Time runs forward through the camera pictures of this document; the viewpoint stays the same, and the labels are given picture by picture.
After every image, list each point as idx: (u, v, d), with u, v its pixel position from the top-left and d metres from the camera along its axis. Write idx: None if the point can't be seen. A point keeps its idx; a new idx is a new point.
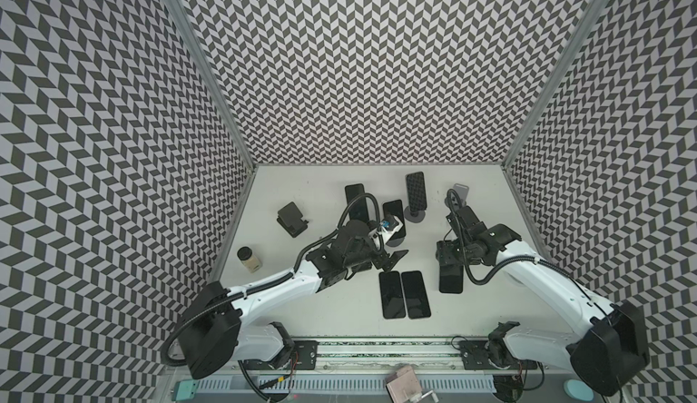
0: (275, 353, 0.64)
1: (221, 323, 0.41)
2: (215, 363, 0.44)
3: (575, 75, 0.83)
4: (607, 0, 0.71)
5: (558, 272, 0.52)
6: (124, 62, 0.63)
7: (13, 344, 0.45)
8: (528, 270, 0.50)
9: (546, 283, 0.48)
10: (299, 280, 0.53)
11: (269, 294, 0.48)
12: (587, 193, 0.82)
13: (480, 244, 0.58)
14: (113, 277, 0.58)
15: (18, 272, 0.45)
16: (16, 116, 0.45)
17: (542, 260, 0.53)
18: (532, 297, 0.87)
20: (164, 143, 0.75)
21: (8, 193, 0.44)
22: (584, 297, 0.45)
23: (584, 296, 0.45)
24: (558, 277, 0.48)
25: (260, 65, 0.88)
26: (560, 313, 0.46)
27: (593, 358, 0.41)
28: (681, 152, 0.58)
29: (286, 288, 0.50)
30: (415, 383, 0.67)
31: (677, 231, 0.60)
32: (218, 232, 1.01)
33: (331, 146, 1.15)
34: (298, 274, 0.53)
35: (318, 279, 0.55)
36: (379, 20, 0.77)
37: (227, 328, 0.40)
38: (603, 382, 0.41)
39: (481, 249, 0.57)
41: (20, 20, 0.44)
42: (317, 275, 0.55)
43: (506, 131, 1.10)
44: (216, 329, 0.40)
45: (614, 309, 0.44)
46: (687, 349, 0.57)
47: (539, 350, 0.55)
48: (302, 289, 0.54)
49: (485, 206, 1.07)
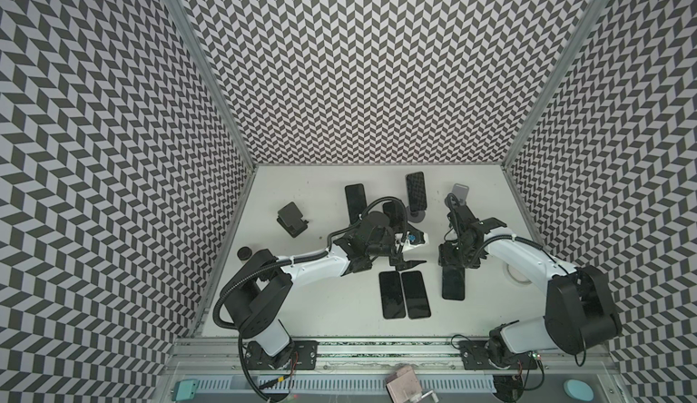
0: (279, 349, 0.64)
1: (275, 285, 0.44)
2: (260, 324, 0.46)
3: (575, 75, 0.83)
4: (607, 1, 0.71)
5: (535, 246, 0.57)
6: (124, 62, 0.63)
7: (12, 345, 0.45)
8: (506, 245, 0.57)
9: (520, 254, 0.54)
10: (332, 259, 0.57)
11: (310, 268, 0.52)
12: (587, 192, 0.82)
13: (470, 233, 0.65)
14: (113, 277, 0.58)
15: (18, 271, 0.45)
16: (16, 116, 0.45)
17: (517, 238, 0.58)
18: (531, 297, 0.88)
20: (164, 143, 0.75)
21: (8, 193, 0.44)
22: (551, 260, 0.51)
23: (552, 260, 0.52)
24: (532, 249, 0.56)
25: (260, 65, 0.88)
26: (534, 281, 0.51)
27: (559, 318, 0.44)
28: (681, 152, 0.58)
29: (323, 264, 0.55)
30: (415, 383, 0.67)
31: (677, 231, 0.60)
32: (218, 232, 1.01)
33: (331, 146, 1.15)
34: (331, 253, 0.58)
35: (346, 260, 0.60)
36: (379, 20, 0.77)
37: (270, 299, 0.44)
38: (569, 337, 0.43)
39: (470, 239, 0.64)
41: (20, 20, 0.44)
42: (347, 257, 0.60)
43: (506, 131, 1.10)
44: (270, 291, 0.44)
45: (577, 269, 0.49)
46: (687, 349, 0.57)
47: (526, 335, 0.57)
48: (331, 270, 0.58)
49: (484, 205, 1.07)
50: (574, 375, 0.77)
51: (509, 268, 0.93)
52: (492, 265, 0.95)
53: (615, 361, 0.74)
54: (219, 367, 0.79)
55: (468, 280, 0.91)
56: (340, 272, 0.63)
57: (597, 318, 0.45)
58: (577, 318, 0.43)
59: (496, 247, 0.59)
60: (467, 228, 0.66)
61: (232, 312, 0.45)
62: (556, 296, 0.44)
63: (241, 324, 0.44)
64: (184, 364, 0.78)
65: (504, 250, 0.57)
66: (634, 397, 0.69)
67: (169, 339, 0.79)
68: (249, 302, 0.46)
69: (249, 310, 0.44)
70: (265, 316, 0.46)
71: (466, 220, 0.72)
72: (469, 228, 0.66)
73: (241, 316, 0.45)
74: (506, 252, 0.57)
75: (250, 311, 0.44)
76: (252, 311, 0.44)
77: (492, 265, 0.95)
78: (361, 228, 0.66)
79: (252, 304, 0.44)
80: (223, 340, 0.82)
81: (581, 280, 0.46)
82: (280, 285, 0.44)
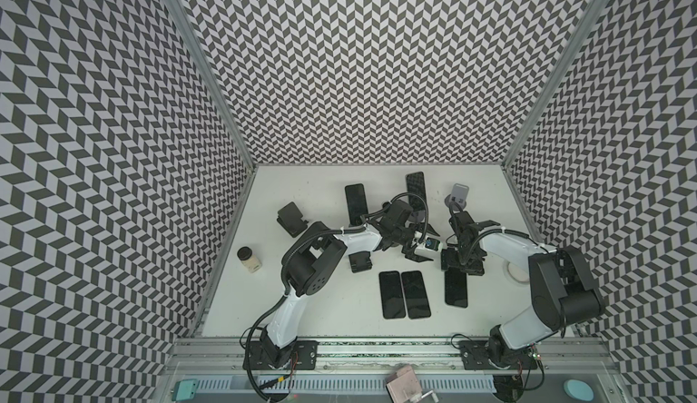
0: (287, 339, 0.65)
1: (332, 249, 0.53)
2: (319, 283, 0.55)
3: (575, 75, 0.83)
4: (607, 1, 0.71)
5: (520, 235, 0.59)
6: (124, 62, 0.63)
7: (12, 345, 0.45)
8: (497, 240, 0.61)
9: (509, 244, 0.58)
10: (367, 233, 0.65)
11: (355, 239, 0.60)
12: (587, 192, 0.82)
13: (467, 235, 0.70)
14: (113, 277, 0.58)
15: (18, 271, 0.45)
16: (16, 116, 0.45)
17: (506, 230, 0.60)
18: (523, 292, 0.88)
20: (164, 143, 0.75)
21: (8, 193, 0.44)
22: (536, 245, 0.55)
23: (535, 243, 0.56)
24: (521, 239, 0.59)
25: (260, 65, 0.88)
26: (525, 269, 0.53)
27: (541, 295, 0.47)
28: (681, 152, 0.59)
29: (363, 236, 0.63)
30: (415, 383, 0.67)
31: (677, 231, 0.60)
32: (218, 232, 1.01)
33: (331, 146, 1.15)
34: (368, 229, 0.67)
35: (375, 236, 0.67)
36: (379, 20, 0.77)
37: (326, 261, 0.53)
38: (550, 313, 0.46)
39: (467, 239, 0.69)
41: (20, 20, 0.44)
42: (377, 232, 0.68)
43: (506, 131, 1.10)
44: (329, 253, 0.53)
45: (558, 250, 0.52)
46: (687, 350, 0.57)
47: (521, 323, 0.58)
48: (366, 244, 0.67)
49: (485, 206, 1.07)
50: (574, 374, 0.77)
51: (508, 265, 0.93)
52: (492, 265, 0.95)
53: (614, 361, 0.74)
54: (220, 367, 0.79)
55: (468, 280, 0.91)
56: (372, 248, 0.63)
57: (581, 298, 0.46)
58: (555, 290, 0.46)
59: (490, 242, 0.64)
60: (466, 230, 0.72)
61: (295, 275, 0.54)
62: (536, 274, 0.48)
63: (306, 282, 0.52)
64: (184, 364, 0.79)
65: (497, 244, 0.61)
66: (634, 397, 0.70)
67: (169, 339, 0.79)
68: (309, 263, 0.54)
69: (311, 271, 0.53)
70: (324, 278, 0.55)
71: (464, 223, 0.77)
72: (466, 230, 0.72)
73: (304, 277, 0.53)
74: (500, 246, 0.60)
75: (312, 271, 0.53)
76: (315, 270, 0.52)
77: (491, 266, 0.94)
78: (387, 213, 0.77)
79: (315, 264, 0.53)
80: (223, 340, 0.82)
81: (563, 261, 0.50)
82: (337, 249, 0.53)
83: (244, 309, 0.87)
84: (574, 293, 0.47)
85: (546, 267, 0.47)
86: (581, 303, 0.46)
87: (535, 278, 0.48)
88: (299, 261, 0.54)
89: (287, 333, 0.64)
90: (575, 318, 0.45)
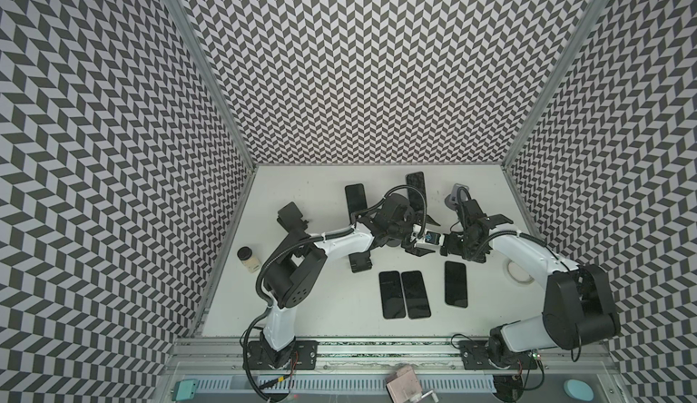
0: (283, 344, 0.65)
1: (311, 260, 0.49)
2: (301, 293, 0.51)
3: (575, 75, 0.83)
4: (607, 1, 0.71)
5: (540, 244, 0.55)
6: (124, 62, 0.63)
7: (12, 345, 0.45)
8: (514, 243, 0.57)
9: (525, 251, 0.54)
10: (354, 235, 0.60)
11: (339, 243, 0.56)
12: (587, 192, 0.82)
13: (476, 228, 0.66)
14: (113, 277, 0.58)
15: (18, 271, 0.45)
16: (15, 116, 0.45)
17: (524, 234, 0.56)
18: (522, 291, 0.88)
20: (164, 143, 0.75)
21: (7, 193, 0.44)
22: (554, 260, 0.50)
23: (555, 258, 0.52)
24: (539, 248, 0.54)
25: (260, 65, 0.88)
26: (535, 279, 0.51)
27: (556, 313, 0.45)
28: (681, 152, 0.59)
29: (351, 239, 0.59)
30: (415, 383, 0.67)
31: (677, 231, 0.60)
32: (218, 232, 1.01)
33: (331, 146, 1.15)
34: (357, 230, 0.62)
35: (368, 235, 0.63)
36: (379, 20, 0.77)
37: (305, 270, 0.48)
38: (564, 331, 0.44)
39: (476, 232, 0.65)
41: (21, 20, 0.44)
42: (370, 231, 0.64)
43: (505, 131, 1.10)
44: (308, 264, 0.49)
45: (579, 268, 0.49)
46: (687, 349, 0.57)
47: (524, 329, 0.58)
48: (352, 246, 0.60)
49: (485, 205, 1.07)
50: (574, 375, 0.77)
51: (508, 265, 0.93)
52: (493, 265, 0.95)
53: (614, 361, 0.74)
54: (220, 367, 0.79)
55: (468, 280, 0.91)
56: (363, 248, 0.65)
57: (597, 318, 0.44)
58: (574, 311, 0.43)
59: (503, 244, 0.59)
60: (474, 221, 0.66)
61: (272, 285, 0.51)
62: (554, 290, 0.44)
63: (284, 295, 0.49)
64: (184, 364, 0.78)
65: (511, 248, 0.57)
66: (634, 396, 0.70)
67: (169, 339, 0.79)
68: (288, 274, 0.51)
69: (289, 282, 0.50)
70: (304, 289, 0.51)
71: (473, 214, 0.72)
72: (474, 221, 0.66)
73: (282, 288, 0.49)
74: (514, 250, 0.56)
75: (290, 283, 0.49)
76: (292, 283, 0.49)
77: (491, 265, 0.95)
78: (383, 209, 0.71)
79: (293, 276, 0.49)
80: (223, 340, 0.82)
81: (583, 279, 0.46)
82: (315, 260, 0.48)
83: (244, 309, 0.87)
84: (590, 312, 0.45)
85: (567, 287, 0.44)
86: (598, 325, 0.44)
87: (552, 294, 0.45)
88: (276, 271, 0.51)
89: (284, 328, 0.61)
90: (592, 339, 0.43)
